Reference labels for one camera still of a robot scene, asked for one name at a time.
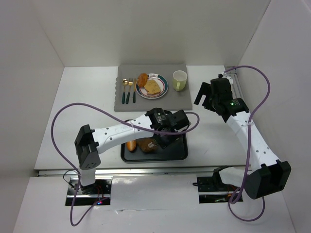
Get seeded bread slice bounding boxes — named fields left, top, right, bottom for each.
left=144, top=79, right=162, bottom=95

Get orange croissant pastry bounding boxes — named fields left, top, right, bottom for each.
left=137, top=73, right=148, bottom=87

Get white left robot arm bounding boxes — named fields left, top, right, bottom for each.
left=74, top=108, right=190, bottom=188

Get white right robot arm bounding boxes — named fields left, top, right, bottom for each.
left=194, top=78, right=291, bottom=200

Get dark brown bread roll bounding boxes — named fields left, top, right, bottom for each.
left=137, top=138, right=158, bottom=153

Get pale green mug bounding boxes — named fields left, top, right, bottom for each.
left=173, top=70, right=188, bottom=92

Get black baking tray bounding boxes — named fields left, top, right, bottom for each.
left=120, top=134, right=188, bottom=163

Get white plate with coloured rim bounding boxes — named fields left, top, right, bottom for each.
left=136, top=73, right=169, bottom=100

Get small orange bun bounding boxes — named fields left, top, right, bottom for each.
left=126, top=140, right=137, bottom=152

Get aluminium rail right side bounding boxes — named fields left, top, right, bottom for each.
left=226, top=69, right=243, bottom=99

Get gold knife green handle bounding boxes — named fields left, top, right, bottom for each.
left=133, top=79, right=137, bottom=103

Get gold fork green handle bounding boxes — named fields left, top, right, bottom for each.
left=125, top=78, right=133, bottom=104

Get gold spoon green handle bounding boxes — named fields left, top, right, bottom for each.
left=121, top=79, right=128, bottom=104

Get aluminium rail front edge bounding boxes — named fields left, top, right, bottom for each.
left=36, top=166, right=226, bottom=176

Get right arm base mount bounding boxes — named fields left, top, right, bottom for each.
left=192, top=166, right=237, bottom=204

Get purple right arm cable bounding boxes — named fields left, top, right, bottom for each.
left=223, top=65, right=271, bottom=222

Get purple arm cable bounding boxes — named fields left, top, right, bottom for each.
left=51, top=102, right=200, bottom=227
left=223, top=65, right=271, bottom=222

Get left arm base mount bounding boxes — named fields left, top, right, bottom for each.
left=63, top=170, right=112, bottom=206

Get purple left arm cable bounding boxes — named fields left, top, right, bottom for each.
left=51, top=102, right=200, bottom=227

